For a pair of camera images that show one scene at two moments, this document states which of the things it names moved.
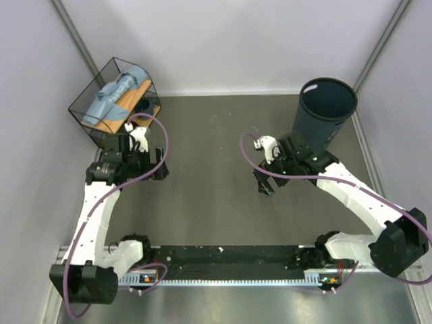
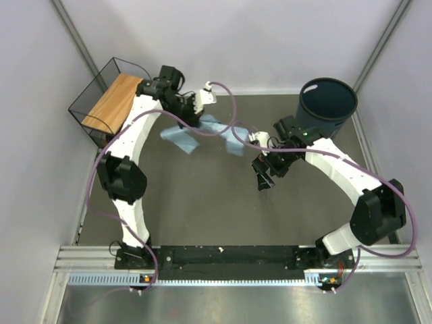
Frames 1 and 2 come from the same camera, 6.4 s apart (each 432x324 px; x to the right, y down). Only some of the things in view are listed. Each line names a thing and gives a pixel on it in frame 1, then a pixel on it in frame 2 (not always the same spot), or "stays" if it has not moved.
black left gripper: x=148 y=167 to x=191 y=119
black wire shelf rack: x=121 y=92 stays
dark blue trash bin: x=324 y=106 stays
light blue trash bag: x=104 y=105 to x=236 y=138
